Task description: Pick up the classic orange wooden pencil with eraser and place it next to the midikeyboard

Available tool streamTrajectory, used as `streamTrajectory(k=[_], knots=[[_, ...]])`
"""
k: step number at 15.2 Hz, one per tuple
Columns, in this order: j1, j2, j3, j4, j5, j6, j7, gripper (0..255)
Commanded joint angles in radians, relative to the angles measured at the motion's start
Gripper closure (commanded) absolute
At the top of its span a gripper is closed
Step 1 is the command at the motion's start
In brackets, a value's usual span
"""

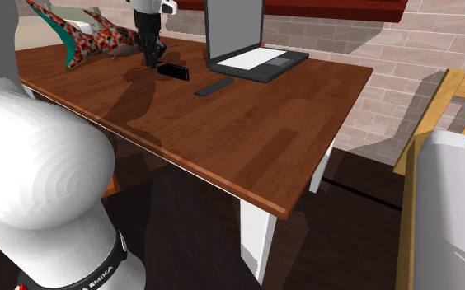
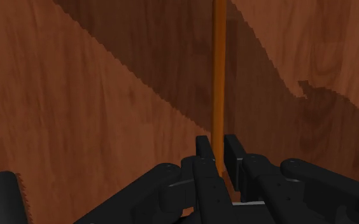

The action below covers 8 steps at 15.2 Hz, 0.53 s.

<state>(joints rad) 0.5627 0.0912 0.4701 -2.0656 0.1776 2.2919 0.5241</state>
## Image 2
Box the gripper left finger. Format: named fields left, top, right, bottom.
left=74, top=135, right=235, bottom=224

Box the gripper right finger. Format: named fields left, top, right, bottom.
left=223, top=134, right=359, bottom=224

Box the orange pencil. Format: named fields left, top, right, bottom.
left=211, top=0, right=228, bottom=178

